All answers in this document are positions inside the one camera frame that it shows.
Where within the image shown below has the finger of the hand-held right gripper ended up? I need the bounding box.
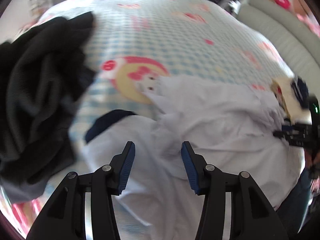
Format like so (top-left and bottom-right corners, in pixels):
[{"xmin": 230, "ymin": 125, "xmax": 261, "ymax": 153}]
[
  {"xmin": 281, "ymin": 122, "xmax": 311, "ymax": 132},
  {"xmin": 273, "ymin": 130, "xmax": 310, "ymax": 147}
]

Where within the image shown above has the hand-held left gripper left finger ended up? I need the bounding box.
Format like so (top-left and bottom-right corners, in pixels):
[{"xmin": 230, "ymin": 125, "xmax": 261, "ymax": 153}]
[{"xmin": 26, "ymin": 141, "xmax": 136, "ymax": 240}]

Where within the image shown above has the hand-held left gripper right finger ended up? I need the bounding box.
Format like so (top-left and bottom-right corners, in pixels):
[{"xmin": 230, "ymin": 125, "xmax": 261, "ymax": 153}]
[{"xmin": 181, "ymin": 141, "xmax": 293, "ymax": 240}]

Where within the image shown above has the white navy-collar T-shirt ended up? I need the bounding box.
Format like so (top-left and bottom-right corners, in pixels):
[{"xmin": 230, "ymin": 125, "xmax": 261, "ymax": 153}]
[{"xmin": 82, "ymin": 76, "xmax": 304, "ymax": 240}]

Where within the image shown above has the pile of black clothes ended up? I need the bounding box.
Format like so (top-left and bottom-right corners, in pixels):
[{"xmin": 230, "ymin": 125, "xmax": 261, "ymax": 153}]
[{"xmin": 0, "ymin": 12, "xmax": 98, "ymax": 185}]

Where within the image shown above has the folded cream garment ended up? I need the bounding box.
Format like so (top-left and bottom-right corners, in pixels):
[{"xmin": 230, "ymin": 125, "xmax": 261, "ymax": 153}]
[{"xmin": 272, "ymin": 79, "xmax": 308, "ymax": 117}]

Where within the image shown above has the folded navy garment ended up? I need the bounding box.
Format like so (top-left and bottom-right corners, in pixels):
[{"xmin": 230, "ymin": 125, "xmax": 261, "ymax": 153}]
[{"xmin": 291, "ymin": 76, "xmax": 311, "ymax": 110}]

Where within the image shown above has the person's right leg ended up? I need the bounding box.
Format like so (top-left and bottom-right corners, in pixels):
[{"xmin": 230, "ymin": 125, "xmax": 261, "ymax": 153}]
[{"xmin": 276, "ymin": 172, "xmax": 314, "ymax": 233}]

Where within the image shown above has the beige padded headboard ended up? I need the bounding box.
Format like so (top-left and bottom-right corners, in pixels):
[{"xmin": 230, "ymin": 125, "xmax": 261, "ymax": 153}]
[{"xmin": 236, "ymin": 0, "xmax": 320, "ymax": 105}]

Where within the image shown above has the dark grey garment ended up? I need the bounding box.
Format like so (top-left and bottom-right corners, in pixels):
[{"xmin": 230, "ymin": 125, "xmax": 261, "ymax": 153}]
[{"xmin": 0, "ymin": 175, "xmax": 53, "ymax": 202}]

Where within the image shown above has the checked cartoon printed blanket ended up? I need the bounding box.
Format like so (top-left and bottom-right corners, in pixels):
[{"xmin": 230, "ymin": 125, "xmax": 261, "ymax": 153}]
[{"xmin": 0, "ymin": 0, "xmax": 298, "ymax": 230}]

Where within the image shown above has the white shelf rack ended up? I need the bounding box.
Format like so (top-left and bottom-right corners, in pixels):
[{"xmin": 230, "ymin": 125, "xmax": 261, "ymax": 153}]
[{"xmin": 27, "ymin": 0, "xmax": 54, "ymax": 15}]

